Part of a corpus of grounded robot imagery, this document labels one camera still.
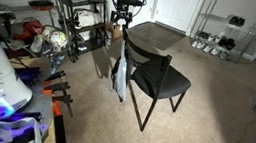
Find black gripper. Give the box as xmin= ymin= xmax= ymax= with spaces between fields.
xmin=109 ymin=2 xmax=135 ymax=30

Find grey cloth bag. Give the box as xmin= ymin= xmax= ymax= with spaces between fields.
xmin=107 ymin=36 xmax=136 ymax=103

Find brown paper bag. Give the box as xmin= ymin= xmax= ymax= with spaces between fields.
xmin=103 ymin=20 xmax=124 ymax=42

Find white bag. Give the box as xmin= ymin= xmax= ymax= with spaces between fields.
xmin=73 ymin=8 xmax=99 ymax=32

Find black chair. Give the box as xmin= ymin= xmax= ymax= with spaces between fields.
xmin=108 ymin=24 xmax=199 ymax=139

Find red bag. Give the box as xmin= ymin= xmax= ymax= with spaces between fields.
xmin=12 ymin=16 xmax=45 ymax=44

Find dark brown door mat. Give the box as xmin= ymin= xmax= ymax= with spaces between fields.
xmin=125 ymin=18 xmax=188 ymax=54

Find white entry door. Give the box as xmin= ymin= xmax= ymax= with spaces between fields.
xmin=152 ymin=0 xmax=204 ymax=35

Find white patterned soccer ball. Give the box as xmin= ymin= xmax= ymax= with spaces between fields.
xmin=48 ymin=29 xmax=70 ymax=50

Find white green ball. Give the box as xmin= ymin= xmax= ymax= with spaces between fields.
xmin=39 ymin=24 xmax=56 ymax=44

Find blue patterned cloth bundle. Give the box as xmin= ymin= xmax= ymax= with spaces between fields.
xmin=46 ymin=50 xmax=67 ymax=77

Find black red pan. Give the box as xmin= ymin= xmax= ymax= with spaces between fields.
xmin=27 ymin=0 xmax=55 ymax=13

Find dark grey shoe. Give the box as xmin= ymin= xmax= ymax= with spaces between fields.
xmin=196 ymin=30 xmax=210 ymax=40

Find black orange clamp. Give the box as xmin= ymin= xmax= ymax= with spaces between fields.
xmin=42 ymin=79 xmax=72 ymax=98
xmin=43 ymin=67 xmax=68 ymax=87
xmin=48 ymin=91 xmax=78 ymax=118

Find pale green bottle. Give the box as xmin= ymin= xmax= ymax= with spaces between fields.
xmin=29 ymin=33 xmax=45 ymax=54

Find white high-top sneaker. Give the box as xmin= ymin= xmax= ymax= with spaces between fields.
xmin=214 ymin=30 xmax=227 ymax=46

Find grey sneaker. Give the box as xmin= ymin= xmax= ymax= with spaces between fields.
xmin=219 ymin=49 xmax=232 ymax=62

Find bulky black shoe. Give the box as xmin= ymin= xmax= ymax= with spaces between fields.
xmin=217 ymin=36 xmax=238 ymax=52

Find long black bar clamp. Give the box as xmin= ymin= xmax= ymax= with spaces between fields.
xmin=47 ymin=101 xmax=76 ymax=143

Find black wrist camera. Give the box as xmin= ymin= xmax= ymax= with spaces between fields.
xmin=116 ymin=0 xmax=146 ymax=9

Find silver wire shoe rack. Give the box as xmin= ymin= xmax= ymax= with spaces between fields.
xmin=187 ymin=0 xmax=256 ymax=66

